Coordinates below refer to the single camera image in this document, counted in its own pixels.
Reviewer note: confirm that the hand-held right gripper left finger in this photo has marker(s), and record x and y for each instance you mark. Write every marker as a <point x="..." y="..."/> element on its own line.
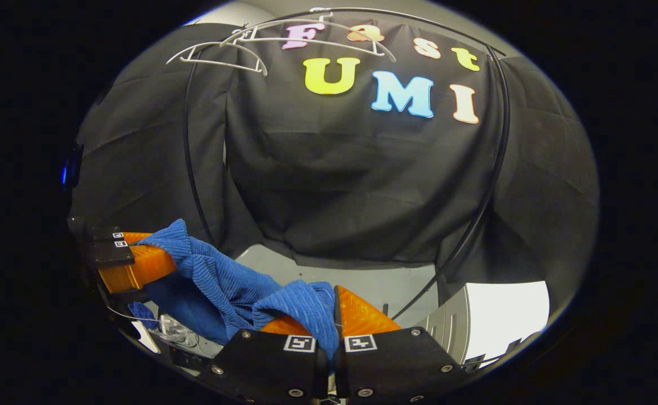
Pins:
<point x="267" y="365"/>

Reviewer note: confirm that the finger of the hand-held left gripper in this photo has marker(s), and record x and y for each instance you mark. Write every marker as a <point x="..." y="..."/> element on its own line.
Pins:
<point x="104" y="233"/>
<point x="109" y="254"/>

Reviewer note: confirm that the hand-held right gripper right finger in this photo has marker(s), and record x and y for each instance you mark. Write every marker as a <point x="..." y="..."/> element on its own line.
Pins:
<point x="396" y="365"/>

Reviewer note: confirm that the white clothes hanger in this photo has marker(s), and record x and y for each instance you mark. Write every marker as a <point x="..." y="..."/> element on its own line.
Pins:
<point x="233" y="66"/>
<point x="329" y="44"/>

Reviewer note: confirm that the black clothes rack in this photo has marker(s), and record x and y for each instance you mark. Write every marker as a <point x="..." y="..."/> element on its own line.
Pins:
<point x="497" y="140"/>

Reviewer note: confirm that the grey ribbed panel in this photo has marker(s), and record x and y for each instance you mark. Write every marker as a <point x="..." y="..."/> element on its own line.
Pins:
<point x="447" y="326"/>

